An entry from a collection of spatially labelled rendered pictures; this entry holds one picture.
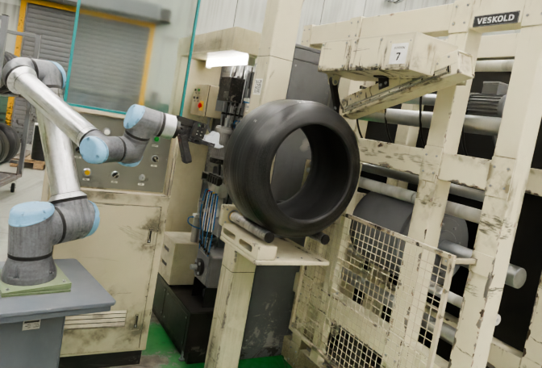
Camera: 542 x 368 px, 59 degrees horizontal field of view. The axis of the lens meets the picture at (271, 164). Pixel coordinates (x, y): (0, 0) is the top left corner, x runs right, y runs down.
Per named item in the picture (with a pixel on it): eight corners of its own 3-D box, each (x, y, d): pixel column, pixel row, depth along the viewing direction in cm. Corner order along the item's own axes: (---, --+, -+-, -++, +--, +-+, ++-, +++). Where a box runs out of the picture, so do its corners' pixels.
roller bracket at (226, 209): (218, 223, 220) (221, 203, 219) (289, 227, 240) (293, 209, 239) (220, 226, 217) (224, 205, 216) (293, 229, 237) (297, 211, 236)
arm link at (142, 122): (121, 123, 172) (130, 98, 169) (154, 131, 178) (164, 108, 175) (123, 133, 164) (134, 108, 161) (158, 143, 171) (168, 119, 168)
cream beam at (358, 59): (315, 71, 231) (321, 40, 229) (355, 81, 243) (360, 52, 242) (407, 69, 179) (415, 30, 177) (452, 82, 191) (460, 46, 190)
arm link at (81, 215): (45, 246, 189) (10, 63, 192) (82, 238, 204) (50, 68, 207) (69, 242, 181) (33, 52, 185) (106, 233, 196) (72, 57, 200)
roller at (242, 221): (227, 220, 219) (229, 211, 219) (236, 220, 222) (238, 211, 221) (264, 243, 189) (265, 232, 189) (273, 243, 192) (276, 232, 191)
